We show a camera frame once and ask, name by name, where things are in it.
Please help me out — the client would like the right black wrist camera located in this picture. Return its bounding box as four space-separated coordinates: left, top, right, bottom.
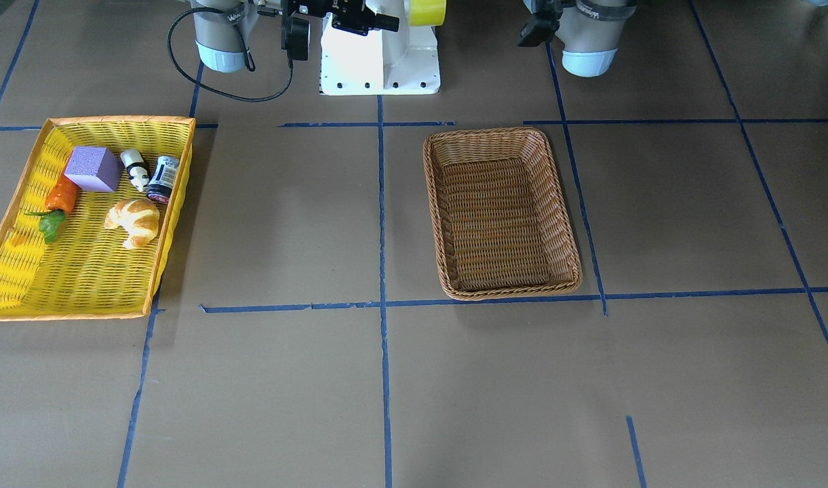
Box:
281 16 311 62

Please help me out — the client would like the yellow plastic basket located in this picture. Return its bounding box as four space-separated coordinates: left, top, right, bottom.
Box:
0 115 197 321

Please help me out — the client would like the yellow tape roll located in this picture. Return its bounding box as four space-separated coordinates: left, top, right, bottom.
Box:
405 0 448 27

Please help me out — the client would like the dark small can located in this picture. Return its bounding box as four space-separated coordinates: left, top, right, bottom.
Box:
145 155 180 204

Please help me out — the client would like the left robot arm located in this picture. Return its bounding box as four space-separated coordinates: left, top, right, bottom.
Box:
556 1 637 78

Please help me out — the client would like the toy carrot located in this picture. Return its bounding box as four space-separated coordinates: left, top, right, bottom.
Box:
24 174 79 245

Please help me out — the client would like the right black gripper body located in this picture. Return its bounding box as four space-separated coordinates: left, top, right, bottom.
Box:
281 0 338 18

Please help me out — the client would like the panda toy figure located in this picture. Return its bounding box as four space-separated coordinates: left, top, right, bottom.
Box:
120 148 151 192

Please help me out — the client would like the brown wicker basket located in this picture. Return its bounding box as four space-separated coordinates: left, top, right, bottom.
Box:
422 127 583 302

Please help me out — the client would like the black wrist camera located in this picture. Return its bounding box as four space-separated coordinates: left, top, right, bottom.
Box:
516 10 562 47
281 16 311 62

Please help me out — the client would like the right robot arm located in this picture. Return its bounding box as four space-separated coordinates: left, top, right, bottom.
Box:
186 1 400 73

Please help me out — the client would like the white mounting pillar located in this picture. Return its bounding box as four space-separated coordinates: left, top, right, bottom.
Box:
320 1 441 96

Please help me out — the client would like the purple foam block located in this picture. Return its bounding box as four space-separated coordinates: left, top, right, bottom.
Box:
63 146 123 192

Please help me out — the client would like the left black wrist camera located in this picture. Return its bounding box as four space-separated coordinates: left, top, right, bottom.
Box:
516 10 562 47

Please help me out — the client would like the toy croissant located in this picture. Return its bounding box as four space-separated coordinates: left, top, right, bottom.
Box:
103 199 161 250

